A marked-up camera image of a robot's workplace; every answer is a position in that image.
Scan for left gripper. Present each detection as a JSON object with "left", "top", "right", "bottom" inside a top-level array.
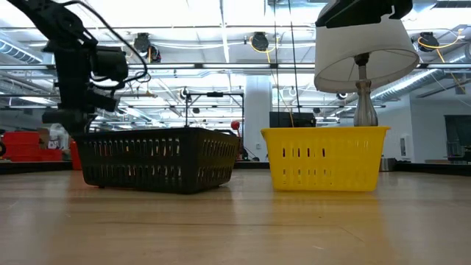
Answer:
[{"left": 41, "top": 46, "right": 119, "bottom": 136}]

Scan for red plastic basket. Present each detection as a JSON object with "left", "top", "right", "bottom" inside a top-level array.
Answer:
[{"left": 69, "top": 139, "right": 84, "bottom": 171}]

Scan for black plastic basket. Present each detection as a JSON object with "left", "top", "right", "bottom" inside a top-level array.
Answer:
[{"left": 72, "top": 127, "right": 241, "bottom": 195}]

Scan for yellow plastic basket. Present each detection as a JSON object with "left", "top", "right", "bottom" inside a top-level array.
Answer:
[{"left": 260, "top": 126, "right": 392, "bottom": 193}]

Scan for white robot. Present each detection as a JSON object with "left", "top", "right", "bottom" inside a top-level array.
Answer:
[{"left": 49, "top": 123, "right": 71, "bottom": 150}]

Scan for brown cardboard box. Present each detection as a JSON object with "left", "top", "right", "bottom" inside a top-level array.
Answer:
[{"left": 36, "top": 127, "right": 52, "bottom": 149}]

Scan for table lamp with white shade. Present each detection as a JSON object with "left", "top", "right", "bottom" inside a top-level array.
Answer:
[{"left": 314, "top": 13, "right": 420, "bottom": 172}]

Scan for red storage crates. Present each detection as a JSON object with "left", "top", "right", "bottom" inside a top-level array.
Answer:
[{"left": 2, "top": 131, "right": 63, "bottom": 163}]

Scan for black monitor screen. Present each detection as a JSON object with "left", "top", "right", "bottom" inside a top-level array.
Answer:
[{"left": 269, "top": 111, "right": 316, "bottom": 128}]

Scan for white building column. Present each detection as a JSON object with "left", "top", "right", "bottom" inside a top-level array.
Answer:
[{"left": 244, "top": 75, "right": 273, "bottom": 163}]

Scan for dark doorway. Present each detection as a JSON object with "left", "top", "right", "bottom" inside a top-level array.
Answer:
[{"left": 444, "top": 114, "right": 471, "bottom": 163}]

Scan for black background machine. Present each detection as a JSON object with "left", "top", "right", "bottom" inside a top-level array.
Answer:
[{"left": 241, "top": 146, "right": 261, "bottom": 162}]

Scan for black aluminium table frame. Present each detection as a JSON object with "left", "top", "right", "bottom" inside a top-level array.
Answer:
[{"left": 0, "top": 160, "right": 471, "bottom": 176}]

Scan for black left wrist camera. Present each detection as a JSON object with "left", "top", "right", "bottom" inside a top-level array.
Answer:
[{"left": 91, "top": 46, "right": 130, "bottom": 82}]

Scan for black hanging cable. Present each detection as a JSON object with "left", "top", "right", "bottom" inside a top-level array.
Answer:
[
  {"left": 273, "top": 0, "right": 280, "bottom": 113},
  {"left": 287, "top": 0, "right": 301, "bottom": 113}
]

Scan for silver ventilation duct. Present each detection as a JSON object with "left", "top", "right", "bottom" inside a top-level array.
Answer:
[
  {"left": 371, "top": 51, "right": 471, "bottom": 102},
  {"left": 0, "top": 38, "right": 45, "bottom": 66}
]

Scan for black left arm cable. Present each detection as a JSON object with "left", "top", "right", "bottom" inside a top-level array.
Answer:
[{"left": 60, "top": 0, "right": 152, "bottom": 91}]

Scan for black metal stand frame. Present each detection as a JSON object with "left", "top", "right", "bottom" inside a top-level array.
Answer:
[{"left": 185, "top": 91, "right": 246, "bottom": 128}]

